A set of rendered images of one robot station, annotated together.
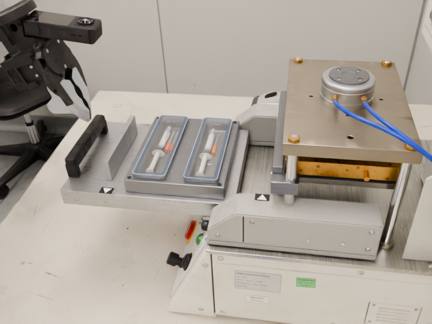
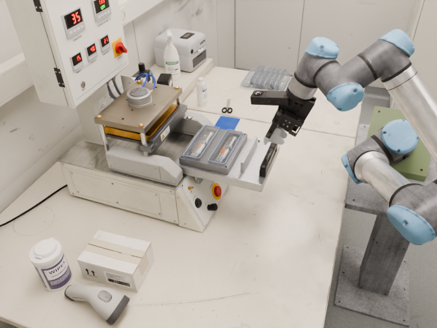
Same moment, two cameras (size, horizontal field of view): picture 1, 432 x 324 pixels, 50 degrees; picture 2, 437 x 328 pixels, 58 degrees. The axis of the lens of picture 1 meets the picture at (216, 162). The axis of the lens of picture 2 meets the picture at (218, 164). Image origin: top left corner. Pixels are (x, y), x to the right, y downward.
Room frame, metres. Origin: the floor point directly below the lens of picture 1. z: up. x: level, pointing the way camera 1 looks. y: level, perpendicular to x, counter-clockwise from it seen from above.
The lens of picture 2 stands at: (1.71, 0.27, 1.76)
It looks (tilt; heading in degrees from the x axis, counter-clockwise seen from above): 39 degrees down; 191
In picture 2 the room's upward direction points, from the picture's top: 2 degrees counter-clockwise
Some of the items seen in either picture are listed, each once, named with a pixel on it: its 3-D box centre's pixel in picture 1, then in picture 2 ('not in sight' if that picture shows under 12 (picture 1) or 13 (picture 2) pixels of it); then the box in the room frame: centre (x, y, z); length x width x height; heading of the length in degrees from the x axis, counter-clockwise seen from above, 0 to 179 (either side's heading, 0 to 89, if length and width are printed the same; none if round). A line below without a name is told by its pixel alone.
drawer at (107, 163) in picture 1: (161, 157); (227, 153); (0.68, 0.10, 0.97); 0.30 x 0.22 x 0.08; 79
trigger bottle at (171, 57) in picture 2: not in sight; (171, 56); (-0.17, -0.34, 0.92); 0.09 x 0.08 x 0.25; 20
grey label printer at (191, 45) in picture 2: not in sight; (181, 49); (-0.36, -0.33, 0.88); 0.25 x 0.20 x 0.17; 74
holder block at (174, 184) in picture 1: (186, 153); (214, 148); (0.67, 0.05, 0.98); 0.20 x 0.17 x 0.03; 169
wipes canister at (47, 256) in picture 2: not in sight; (51, 264); (1.09, -0.36, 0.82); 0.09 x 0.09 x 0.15
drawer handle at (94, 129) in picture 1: (87, 143); (268, 157); (0.71, 0.23, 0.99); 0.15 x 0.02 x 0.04; 169
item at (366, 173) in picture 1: (341, 124); (143, 112); (0.62, -0.20, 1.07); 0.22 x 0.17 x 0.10; 169
